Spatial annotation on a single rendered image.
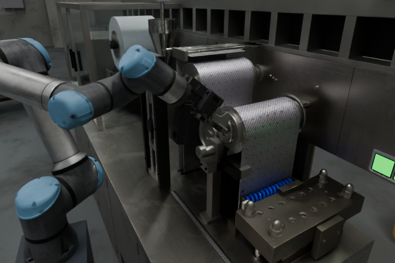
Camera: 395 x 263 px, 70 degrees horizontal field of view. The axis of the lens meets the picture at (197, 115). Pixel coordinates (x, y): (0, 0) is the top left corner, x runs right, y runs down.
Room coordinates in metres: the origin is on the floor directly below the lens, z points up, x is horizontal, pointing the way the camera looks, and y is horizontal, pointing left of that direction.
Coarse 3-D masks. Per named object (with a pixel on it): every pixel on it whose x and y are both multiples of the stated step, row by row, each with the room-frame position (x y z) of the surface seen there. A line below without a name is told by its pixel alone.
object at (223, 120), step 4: (228, 112) 0.72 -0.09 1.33; (212, 116) 0.70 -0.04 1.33; (216, 116) 0.70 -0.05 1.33; (220, 116) 0.71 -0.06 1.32; (224, 116) 0.71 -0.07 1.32; (228, 116) 0.72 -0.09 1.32; (216, 120) 0.70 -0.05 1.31; (220, 120) 0.71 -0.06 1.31; (224, 120) 0.71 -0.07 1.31; (228, 120) 0.72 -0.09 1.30; (220, 124) 0.71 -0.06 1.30; (224, 124) 0.71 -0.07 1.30; (224, 128) 0.71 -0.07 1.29; (220, 132) 0.70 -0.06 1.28; (224, 132) 0.71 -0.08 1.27
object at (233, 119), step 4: (296, 104) 0.87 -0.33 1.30; (224, 112) 0.79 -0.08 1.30; (232, 116) 0.75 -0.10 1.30; (300, 116) 0.85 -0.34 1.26; (232, 120) 0.75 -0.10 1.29; (236, 120) 0.74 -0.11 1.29; (236, 124) 0.73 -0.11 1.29; (236, 128) 0.73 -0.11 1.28; (236, 132) 0.73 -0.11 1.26; (240, 132) 0.73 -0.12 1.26; (236, 136) 0.73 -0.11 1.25; (240, 136) 0.73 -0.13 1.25; (236, 140) 0.73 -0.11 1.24; (240, 140) 0.73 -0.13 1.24; (224, 144) 0.78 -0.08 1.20; (228, 144) 0.76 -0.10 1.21; (232, 144) 0.75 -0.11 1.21; (236, 144) 0.73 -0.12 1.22; (232, 148) 0.74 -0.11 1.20
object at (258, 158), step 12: (264, 144) 0.77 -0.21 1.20; (276, 144) 0.79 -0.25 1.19; (288, 144) 0.82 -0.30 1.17; (252, 156) 0.74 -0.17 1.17; (264, 156) 0.77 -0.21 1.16; (276, 156) 0.80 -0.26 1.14; (288, 156) 0.83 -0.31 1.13; (252, 168) 0.75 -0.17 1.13; (264, 168) 0.77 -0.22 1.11; (276, 168) 0.80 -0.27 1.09; (288, 168) 0.83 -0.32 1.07; (240, 180) 0.72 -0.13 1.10; (252, 180) 0.75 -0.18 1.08; (264, 180) 0.78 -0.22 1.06; (276, 180) 0.81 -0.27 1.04; (252, 192) 0.75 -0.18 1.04
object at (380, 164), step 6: (378, 156) 0.69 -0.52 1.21; (378, 162) 0.69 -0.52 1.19; (384, 162) 0.68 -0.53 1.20; (390, 162) 0.66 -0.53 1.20; (372, 168) 0.70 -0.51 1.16; (378, 168) 0.69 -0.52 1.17; (384, 168) 0.67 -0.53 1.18; (390, 168) 0.66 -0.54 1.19; (384, 174) 0.67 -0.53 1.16; (390, 174) 0.66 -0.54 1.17
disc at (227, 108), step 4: (224, 108) 0.80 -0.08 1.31; (228, 108) 0.79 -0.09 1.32; (232, 108) 0.77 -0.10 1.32; (232, 112) 0.77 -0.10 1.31; (236, 112) 0.75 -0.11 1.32; (236, 116) 0.75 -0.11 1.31; (240, 116) 0.74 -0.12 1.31; (240, 120) 0.73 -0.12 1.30; (240, 124) 0.73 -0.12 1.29; (244, 124) 0.72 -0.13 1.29; (240, 128) 0.73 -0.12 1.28; (244, 128) 0.72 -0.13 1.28; (244, 132) 0.72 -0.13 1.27; (244, 136) 0.72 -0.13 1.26; (244, 140) 0.72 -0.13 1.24; (240, 144) 0.73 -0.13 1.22; (244, 144) 0.72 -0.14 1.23; (228, 148) 0.78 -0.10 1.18; (236, 148) 0.74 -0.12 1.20; (240, 148) 0.73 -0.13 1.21; (232, 152) 0.76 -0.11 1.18; (236, 152) 0.74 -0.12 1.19
